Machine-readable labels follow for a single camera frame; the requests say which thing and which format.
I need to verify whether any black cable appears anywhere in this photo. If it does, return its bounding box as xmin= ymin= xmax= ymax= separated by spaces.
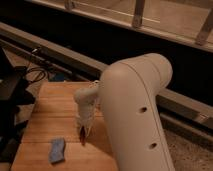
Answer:
xmin=24 ymin=46 xmax=56 ymax=83

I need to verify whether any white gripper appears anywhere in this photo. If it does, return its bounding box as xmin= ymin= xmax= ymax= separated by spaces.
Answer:
xmin=77 ymin=104 xmax=95 ymax=137

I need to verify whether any wooden railing frame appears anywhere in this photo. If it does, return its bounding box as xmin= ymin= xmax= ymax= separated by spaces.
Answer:
xmin=27 ymin=0 xmax=213 ymax=53

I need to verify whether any metal rail beam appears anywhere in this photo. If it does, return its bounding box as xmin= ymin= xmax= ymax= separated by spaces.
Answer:
xmin=0 ymin=22 xmax=213 ymax=138

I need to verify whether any black tripod stand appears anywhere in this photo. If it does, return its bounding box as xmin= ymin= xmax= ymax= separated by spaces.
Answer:
xmin=0 ymin=47 xmax=35 ymax=163

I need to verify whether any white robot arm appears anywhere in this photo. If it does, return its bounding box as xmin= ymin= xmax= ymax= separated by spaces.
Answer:
xmin=73 ymin=53 xmax=175 ymax=171

